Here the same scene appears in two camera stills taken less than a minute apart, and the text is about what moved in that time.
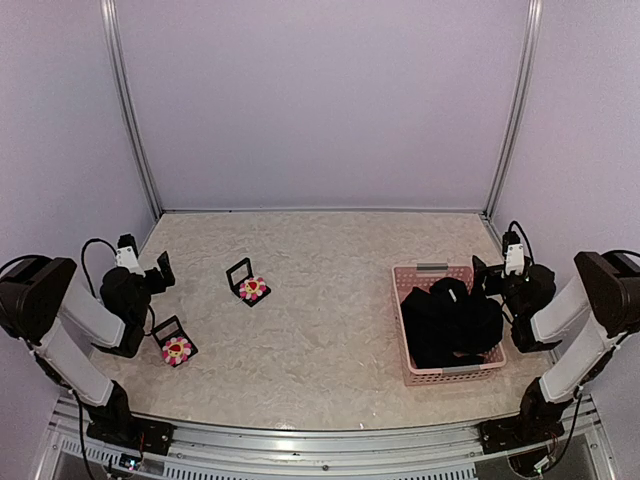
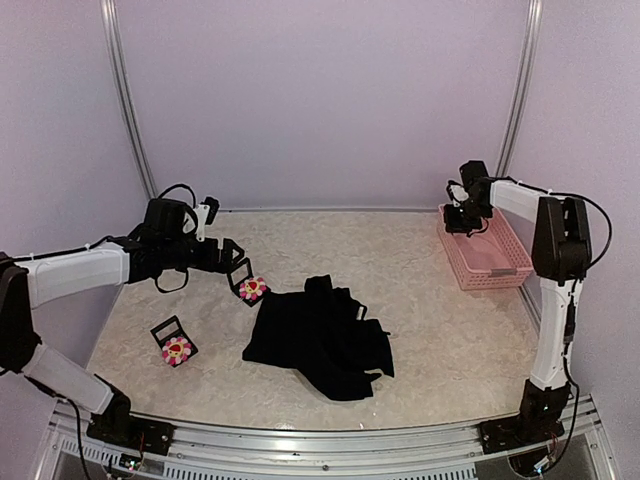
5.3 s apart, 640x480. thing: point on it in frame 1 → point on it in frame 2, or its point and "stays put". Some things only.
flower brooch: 252,288 stays put
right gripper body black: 516,304 → 467,218
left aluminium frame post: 114,54 stays put
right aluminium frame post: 526,90 stays put
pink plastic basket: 406,278 → 493,258
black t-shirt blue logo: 447,325 → 322,333
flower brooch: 176,351 stays put
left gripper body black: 141,305 → 176,254
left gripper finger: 166,270 → 228,245
